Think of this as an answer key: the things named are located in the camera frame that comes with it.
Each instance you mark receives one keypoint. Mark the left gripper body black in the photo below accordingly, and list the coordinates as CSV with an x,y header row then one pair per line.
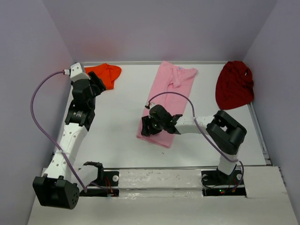
x,y
95,90

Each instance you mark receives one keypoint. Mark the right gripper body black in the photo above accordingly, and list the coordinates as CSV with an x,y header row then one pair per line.
x,y
156,126

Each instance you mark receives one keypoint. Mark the pink t shirt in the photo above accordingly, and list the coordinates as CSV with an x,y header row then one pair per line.
x,y
172,78

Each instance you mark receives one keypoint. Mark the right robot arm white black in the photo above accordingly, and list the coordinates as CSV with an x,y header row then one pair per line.
x,y
221,130

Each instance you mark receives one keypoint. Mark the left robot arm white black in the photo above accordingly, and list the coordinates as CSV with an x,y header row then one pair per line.
x,y
60,185

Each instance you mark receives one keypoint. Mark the orange t shirt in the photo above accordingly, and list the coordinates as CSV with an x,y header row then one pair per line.
x,y
107,73

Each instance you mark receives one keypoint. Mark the dark red t shirt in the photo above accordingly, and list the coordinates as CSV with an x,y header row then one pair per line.
x,y
234,86

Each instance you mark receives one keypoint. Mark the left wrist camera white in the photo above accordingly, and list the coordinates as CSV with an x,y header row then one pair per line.
x,y
76,72

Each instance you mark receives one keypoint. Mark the back table rail white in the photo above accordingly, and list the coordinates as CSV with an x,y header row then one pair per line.
x,y
117,63

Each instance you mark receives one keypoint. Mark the front table rail metal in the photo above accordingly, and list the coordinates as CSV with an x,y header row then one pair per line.
x,y
168,167

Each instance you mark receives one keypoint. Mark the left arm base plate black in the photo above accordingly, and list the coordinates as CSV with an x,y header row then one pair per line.
x,y
107,187

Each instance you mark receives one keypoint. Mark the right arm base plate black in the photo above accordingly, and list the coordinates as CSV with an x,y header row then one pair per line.
x,y
214,183

